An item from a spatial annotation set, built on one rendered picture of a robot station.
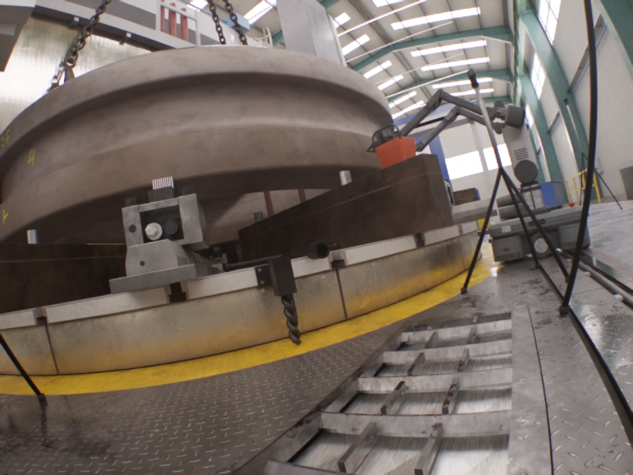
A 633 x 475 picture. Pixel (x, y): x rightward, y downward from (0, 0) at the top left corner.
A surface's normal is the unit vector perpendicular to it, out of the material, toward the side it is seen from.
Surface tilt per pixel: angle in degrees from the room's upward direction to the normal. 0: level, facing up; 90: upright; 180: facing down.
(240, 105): 90
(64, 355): 90
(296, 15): 90
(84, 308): 90
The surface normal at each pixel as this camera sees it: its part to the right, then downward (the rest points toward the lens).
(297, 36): -0.51, 0.07
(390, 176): -0.79, 0.13
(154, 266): 0.24, -0.09
